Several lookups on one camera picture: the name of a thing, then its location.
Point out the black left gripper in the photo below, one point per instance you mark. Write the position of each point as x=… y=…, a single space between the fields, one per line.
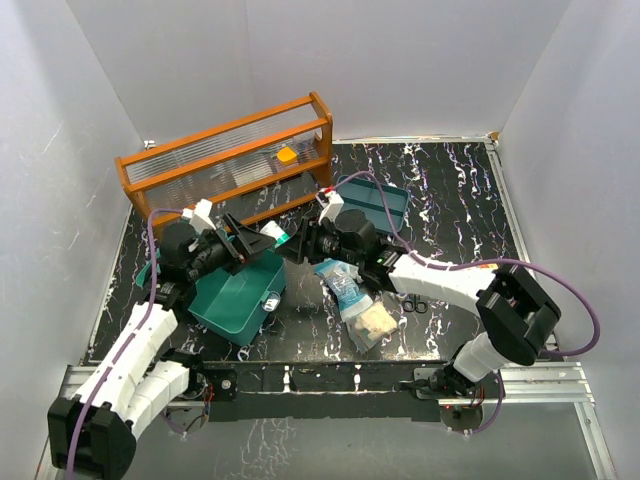
x=244 y=245

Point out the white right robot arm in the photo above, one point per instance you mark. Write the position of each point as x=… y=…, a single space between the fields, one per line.
x=517 y=314

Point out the orange wooden shelf rack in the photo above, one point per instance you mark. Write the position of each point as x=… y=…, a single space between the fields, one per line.
x=235 y=164

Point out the white green-labelled bottle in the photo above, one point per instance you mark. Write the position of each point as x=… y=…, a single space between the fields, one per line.
x=273 y=230

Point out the dark teal divider tray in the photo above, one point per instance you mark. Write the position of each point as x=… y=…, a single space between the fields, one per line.
x=384 y=205

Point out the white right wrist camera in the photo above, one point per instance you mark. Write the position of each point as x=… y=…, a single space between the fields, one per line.
x=331 y=204

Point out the orange block on shelf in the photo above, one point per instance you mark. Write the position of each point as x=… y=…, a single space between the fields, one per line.
x=286 y=155

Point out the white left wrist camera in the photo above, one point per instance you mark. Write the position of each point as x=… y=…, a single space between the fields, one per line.
x=199 y=216

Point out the clear bag cotton balls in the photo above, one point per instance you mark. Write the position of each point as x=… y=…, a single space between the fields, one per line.
x=368 y=328

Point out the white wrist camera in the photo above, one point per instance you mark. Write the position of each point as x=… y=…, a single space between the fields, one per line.
x=331 y=204
x=199 y=216

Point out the blue cotton swab packet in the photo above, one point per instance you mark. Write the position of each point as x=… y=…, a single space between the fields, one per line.
x=340 y=278

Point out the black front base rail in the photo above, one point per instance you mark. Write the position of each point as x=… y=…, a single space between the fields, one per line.
x=228 y=391

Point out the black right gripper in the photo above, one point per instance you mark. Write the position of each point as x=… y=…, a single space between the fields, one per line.
x=305 y=243

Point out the teal medicine kit box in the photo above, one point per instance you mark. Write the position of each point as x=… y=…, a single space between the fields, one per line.
x=232 y=306

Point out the black small scissors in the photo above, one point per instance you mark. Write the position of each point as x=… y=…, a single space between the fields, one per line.
x=412 y=303

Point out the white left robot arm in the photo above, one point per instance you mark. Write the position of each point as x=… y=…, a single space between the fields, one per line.
x=95 y=431

